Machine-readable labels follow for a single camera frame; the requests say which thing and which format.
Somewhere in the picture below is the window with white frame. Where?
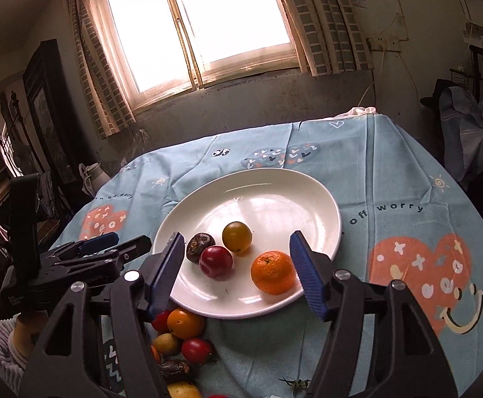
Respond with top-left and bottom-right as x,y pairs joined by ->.
88,0 -> 305,112

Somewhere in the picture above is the person's left forearm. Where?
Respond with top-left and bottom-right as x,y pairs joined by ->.
0,312 -> 55,379

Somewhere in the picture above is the mandarin orange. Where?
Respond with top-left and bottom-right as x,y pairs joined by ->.
250,250 -> 298,296

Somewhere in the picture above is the dark red plum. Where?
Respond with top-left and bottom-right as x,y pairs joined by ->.
199,245 -> 234,279

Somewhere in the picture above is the pile of clothes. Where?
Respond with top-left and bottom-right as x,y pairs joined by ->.
438,86 -> 483,180

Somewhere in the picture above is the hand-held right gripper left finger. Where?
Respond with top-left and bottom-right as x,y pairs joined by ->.
19,232 -> 186,398

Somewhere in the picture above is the white oval plate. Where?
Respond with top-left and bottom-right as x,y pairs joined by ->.
152,168 -> 344,320

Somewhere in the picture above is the smooth orange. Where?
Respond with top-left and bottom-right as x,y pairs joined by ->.
167,307 -> 206,340

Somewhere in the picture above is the black hat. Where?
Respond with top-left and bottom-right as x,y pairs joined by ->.
421,79 -> 458,110

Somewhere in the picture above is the dark framed picture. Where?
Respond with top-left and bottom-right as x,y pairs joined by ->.
22,39 -> 81,184

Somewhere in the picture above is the wall power outlet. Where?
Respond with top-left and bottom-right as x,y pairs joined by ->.
368,36 -> 402,54

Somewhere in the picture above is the white kettle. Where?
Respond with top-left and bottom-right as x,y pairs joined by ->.
79,163 -> 112,195

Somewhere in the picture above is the grey checked curtain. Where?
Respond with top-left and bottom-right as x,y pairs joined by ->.
65,0 -> 137,140
268,0 -> 370,77

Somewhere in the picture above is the white power cable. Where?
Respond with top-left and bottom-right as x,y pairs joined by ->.
358,49 -> 388,109

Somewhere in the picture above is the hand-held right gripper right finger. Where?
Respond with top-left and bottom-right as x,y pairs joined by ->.
290,231 -> 460,398

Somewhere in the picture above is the standing fan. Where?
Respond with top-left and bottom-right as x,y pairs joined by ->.
12,148 -> 31,175

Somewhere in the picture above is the white cloth under tablecloth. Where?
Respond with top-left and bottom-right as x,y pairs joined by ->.
340,106 -> 380,118

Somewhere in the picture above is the light blue printed tablecloth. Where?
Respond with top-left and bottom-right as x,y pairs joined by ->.
52,110 -> 483,398

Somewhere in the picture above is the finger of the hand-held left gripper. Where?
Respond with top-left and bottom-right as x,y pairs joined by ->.
59,235 -> 152,285
46,232 -> 120,263

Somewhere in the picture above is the dark wrinkled passion fruit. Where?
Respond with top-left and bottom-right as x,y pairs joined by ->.
186,233 -> 216,264
159,361 -> 192,383

